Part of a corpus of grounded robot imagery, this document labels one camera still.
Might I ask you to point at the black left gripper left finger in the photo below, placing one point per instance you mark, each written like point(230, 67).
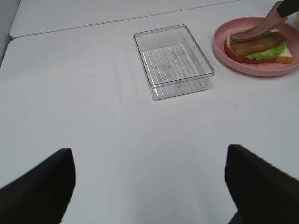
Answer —
point(41, 195)

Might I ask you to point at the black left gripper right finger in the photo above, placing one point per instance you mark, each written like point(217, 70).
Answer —
point(262, 193)

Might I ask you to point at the left clear plastic tray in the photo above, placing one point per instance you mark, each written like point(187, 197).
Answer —
point(173, 62)

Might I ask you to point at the pink round plate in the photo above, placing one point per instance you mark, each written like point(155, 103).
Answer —
point(264, 69)

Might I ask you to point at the bread slice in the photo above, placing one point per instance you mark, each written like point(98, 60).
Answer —
point(282, 57)

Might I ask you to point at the bacon strip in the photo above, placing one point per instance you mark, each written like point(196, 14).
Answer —
point(272, 20)
point(258, 45)

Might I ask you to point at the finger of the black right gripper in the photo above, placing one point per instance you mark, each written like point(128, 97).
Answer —
point(288, 7)

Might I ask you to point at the green lettuce leaf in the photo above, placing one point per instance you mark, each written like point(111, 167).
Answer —
point(266, 53)

